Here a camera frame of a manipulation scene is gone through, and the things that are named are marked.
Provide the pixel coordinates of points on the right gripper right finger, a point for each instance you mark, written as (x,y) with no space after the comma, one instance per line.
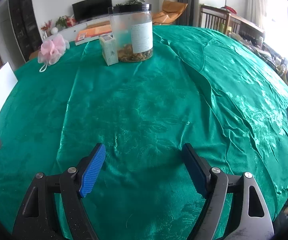
(249,216)

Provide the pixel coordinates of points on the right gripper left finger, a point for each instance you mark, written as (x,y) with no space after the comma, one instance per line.
(37,216)

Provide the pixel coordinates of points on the pink mesh bath pouf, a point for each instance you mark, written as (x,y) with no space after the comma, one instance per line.
(51,51)

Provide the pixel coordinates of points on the red flower vase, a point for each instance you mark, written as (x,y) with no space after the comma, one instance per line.
(46,29)

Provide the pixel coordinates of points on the dark bookshelf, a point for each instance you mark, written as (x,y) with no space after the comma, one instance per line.
(25,26)

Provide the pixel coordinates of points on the white tv cabinet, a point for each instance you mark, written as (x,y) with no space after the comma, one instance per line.
(70,33)

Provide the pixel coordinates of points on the green satin tablecloth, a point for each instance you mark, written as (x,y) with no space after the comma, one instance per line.
(199,87)

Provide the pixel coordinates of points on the orange book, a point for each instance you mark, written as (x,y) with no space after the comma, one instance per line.
(92,34)

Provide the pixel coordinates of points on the small beige tea box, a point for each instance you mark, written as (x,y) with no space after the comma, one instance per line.
(109,49)

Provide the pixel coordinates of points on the black television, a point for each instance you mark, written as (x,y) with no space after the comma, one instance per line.
(88,9)

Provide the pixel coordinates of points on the clear jar black lid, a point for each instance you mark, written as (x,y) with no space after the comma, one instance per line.
(132,29)

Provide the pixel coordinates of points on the potted green plant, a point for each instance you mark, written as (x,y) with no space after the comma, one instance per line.
(131,2)

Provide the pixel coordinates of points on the wooden dining chair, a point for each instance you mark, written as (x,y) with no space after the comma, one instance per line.
(226,22)

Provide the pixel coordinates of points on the orange lounge chair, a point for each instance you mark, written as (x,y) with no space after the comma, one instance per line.
(170,12)

